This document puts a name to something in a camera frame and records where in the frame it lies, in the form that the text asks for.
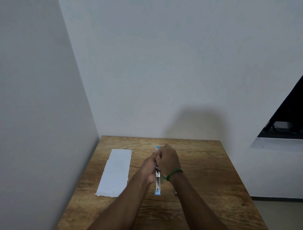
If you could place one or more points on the wooden table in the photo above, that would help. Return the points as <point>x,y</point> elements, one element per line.
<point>163,184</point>

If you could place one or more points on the white folded paper sheet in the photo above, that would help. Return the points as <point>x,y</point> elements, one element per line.
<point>115,172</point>

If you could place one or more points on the person's left fingers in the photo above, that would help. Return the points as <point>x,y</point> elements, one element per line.
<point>154,157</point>

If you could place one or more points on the person's left hand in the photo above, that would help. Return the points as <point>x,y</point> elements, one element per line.
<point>148,169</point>

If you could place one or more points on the blue and silver stapler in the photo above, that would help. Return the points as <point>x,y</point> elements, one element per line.
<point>157,182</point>

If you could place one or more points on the person's left forearm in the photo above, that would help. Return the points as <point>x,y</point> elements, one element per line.
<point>118,206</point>

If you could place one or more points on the person's right forearm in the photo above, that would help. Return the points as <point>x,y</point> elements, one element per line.
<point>196,203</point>

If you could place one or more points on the person's right fingers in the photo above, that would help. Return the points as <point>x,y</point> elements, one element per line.
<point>159,155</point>

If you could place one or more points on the person's right hand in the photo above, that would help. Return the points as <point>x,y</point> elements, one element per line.
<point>167,159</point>

